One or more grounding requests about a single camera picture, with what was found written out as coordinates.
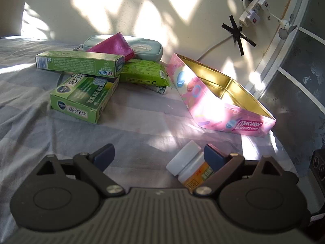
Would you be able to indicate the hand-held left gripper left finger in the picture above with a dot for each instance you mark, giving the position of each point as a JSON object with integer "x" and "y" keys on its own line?
{"x": 104, "y": 155}

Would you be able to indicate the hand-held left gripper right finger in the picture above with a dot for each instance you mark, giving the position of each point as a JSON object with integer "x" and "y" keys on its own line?
{"x": 212, "y": 157}

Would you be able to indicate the white pill bottle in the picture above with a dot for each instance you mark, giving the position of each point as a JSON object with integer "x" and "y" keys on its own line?
{"x": 182, "y": 161}

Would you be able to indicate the pink tin box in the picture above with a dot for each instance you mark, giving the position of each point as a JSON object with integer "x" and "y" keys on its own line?
{"x": 203, "y": 106}

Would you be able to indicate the green medicine box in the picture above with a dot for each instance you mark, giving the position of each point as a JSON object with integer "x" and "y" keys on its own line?
{"x": 81, "y": 94}

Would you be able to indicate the long green carton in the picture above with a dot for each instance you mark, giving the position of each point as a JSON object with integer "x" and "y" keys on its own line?
{"x": 76, "y": 62}

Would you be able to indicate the green wipes packet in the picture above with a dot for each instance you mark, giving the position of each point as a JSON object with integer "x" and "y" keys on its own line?
{"x": 142, "y": 72}

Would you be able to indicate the magenta wallet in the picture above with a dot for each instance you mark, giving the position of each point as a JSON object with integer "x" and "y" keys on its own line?
{"x": 114, "y": 45}

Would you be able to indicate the light teal pouch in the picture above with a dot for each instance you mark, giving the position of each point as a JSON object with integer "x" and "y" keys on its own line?
{"x": 146, "y": 48}

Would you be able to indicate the small white fan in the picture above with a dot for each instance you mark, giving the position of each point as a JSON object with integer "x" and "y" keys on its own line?
{"x": 288, "y": 26}

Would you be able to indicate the white power strip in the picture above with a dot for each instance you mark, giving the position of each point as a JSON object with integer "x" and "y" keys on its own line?
{"x": 254, "y": 11}

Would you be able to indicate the white curved metal frame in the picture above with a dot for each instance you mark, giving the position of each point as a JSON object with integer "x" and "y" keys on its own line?
{"x": 284, "y": 53}

